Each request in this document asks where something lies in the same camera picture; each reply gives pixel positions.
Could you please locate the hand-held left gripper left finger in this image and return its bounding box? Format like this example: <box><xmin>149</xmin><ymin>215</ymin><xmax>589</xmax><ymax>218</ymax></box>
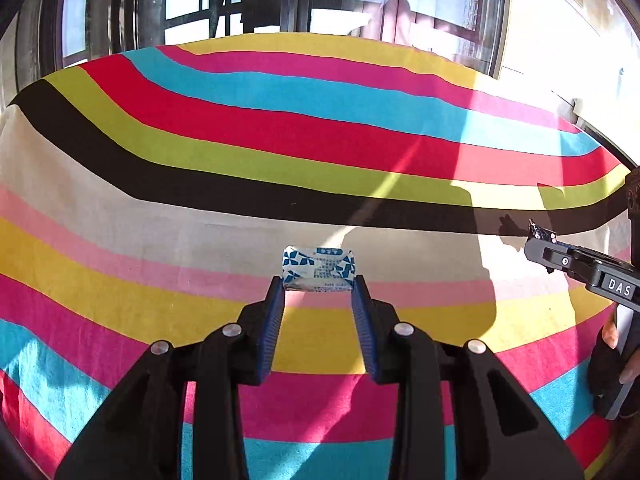
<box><xmin>54</xmin><ymin>276</ymin><xmax>287</xmax><ymax>480</ymax></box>

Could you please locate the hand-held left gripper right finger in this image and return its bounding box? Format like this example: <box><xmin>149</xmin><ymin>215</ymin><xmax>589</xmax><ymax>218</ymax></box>
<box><xmin>350</xmin><ymin>275</ymin><xmax>586</xmax><ymax>480</ymax></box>

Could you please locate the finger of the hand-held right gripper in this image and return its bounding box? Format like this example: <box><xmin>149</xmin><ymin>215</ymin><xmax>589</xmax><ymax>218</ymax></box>
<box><xmin>524</xmin><ymin>237</ymin><xmax>608</xmax><ymax>286</ymax></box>

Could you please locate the dark snack wrapper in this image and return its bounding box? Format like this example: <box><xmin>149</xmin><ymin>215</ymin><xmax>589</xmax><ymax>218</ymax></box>
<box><xmin>527</xmin><ymin>219</ymin><xmax>558</xmax><ymax>243</ymax></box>

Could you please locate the blue white snack packet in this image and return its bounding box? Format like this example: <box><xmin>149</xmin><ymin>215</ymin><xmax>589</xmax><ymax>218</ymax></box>
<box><xmin>279</xmin><ymin>245</ymin><xmax>357</xmax><ymax>292</ymax></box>

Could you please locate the person's right hand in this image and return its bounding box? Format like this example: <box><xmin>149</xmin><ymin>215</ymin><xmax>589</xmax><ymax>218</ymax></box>
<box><xmin>587</xmin><ymin>310</ymin><xmax>640</xmax><ymax>413</ymax></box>

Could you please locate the striped colourful blanket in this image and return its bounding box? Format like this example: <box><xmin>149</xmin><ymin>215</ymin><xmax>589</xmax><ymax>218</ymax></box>
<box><xmin>0</xmin><ymin>32</ymin><xmax>640</xmax><ymax>480</ymax></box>

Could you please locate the dark framed glass door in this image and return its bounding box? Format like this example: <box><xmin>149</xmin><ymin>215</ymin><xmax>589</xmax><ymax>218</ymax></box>
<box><xmin>15</xmin><ymin>0</ymin><xmax>511</xmax><ymax>76</ymax></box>

